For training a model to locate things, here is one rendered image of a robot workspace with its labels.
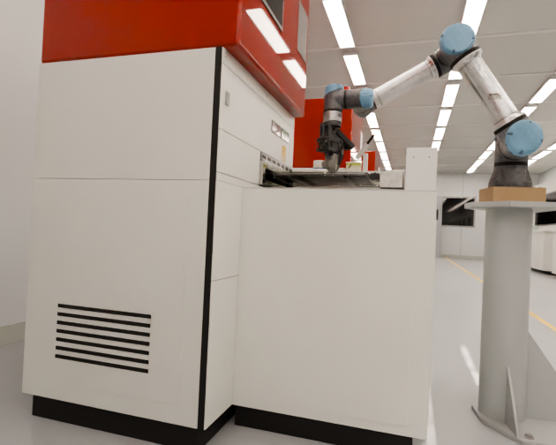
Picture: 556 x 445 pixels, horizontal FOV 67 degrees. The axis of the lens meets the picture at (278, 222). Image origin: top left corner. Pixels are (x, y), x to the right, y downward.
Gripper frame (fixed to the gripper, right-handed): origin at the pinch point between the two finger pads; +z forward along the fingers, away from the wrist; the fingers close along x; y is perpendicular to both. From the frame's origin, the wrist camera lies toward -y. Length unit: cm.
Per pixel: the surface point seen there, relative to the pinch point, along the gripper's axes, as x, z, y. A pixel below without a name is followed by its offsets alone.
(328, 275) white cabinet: 24, 37, 26
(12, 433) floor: -38, 91, 101
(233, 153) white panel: 3, -1, 50
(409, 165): 40.3, 1.0, 8.2
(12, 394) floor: -72, 91, 96
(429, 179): 45.3, 5.4, 5.0
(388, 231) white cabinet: 39.2, 22.3, 16.4
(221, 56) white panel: 8, -27, 60
